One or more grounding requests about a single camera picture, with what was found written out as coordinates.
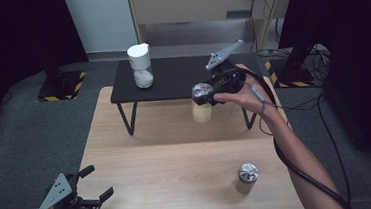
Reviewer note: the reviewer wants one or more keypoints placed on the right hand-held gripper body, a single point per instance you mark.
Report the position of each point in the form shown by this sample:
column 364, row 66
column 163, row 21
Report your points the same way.
column 228, row 77

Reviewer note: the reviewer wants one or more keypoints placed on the white panel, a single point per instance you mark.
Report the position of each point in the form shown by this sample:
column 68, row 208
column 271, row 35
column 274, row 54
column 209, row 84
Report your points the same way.
column 100, row 21

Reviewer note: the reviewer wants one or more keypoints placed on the silver-lidded jar of yellow powder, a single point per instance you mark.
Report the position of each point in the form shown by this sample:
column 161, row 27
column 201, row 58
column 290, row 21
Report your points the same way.
column 202, row 113

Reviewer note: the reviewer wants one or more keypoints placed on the person's right hand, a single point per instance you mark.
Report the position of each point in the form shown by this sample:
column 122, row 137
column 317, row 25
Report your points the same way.
column 246, row 98

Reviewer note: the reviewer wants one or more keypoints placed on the wooden cabinet frame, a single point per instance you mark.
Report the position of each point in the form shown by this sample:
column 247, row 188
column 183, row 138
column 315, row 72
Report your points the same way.
column 182, row 4

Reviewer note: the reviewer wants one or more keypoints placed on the white-lidded jar of white powder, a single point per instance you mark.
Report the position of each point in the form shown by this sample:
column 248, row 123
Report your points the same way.
column 139, row 58

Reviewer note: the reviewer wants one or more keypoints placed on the dark curtain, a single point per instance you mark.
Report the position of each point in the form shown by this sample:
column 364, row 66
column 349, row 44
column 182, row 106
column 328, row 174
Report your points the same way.
column 8, row 48
column 355, row 37

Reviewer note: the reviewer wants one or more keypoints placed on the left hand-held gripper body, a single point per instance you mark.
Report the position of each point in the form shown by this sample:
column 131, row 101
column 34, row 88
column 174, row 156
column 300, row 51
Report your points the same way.
column 56, row 191

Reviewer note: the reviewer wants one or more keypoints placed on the black metal-legged shelf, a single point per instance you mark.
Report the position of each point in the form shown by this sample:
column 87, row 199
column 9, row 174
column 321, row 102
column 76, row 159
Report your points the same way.
column 171, row 79

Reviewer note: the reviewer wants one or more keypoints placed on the silver-lidded jar of brown powder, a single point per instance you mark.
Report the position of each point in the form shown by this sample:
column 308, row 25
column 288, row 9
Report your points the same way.
column 247, row 175

